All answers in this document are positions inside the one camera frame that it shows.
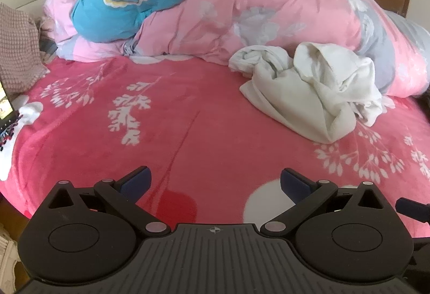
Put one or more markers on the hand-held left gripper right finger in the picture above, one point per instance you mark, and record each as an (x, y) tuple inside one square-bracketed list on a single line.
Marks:
[(295, 184)]

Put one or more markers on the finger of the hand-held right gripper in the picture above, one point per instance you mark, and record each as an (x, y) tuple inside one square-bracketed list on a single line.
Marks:
[(411, 210)]

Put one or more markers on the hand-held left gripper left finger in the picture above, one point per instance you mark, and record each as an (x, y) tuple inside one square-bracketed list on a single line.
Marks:
[(136, 185)]

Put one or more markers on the white sweatshirt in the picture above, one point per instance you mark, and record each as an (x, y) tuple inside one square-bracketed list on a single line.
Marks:
[(302, 102)]

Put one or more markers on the pink fleece blanket leaf print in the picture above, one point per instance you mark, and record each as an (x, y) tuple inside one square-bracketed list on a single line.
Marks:
[(168, 112)]

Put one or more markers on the white bedside cabinet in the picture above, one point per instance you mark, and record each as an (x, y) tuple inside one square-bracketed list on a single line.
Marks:
[(6, 260)]

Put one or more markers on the smartphone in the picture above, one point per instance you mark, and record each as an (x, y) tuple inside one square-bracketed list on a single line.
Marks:
[(6, 106)]

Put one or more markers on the checked pillow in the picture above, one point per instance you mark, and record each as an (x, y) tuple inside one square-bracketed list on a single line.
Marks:
[(16, 45)]

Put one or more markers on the pale pink floral pillow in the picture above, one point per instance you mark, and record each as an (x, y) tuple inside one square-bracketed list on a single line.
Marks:
[(63, 12)]

